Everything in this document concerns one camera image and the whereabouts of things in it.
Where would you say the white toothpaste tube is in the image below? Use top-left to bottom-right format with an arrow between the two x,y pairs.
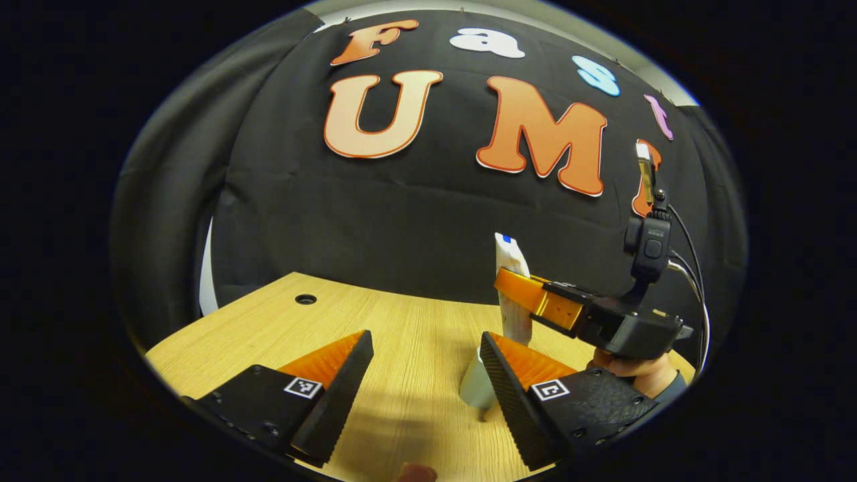
494,232 -> 534,347

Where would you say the black backdrop cloth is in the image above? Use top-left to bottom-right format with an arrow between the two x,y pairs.
110,7 -> 747,355

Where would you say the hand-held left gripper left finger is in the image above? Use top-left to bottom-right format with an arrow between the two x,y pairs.
181,329 -> 374,468

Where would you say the pale blue cup wooden handle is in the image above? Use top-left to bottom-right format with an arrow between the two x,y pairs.
459,347 -> 499,422

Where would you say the black camera cable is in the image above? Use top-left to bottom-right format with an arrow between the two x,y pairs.
666,204 -> 712,377

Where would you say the wooden desktop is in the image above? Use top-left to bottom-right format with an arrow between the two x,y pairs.
146,271 -> 697,482

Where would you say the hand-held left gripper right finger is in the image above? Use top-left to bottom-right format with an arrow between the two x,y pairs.
479,331 -> 660,471

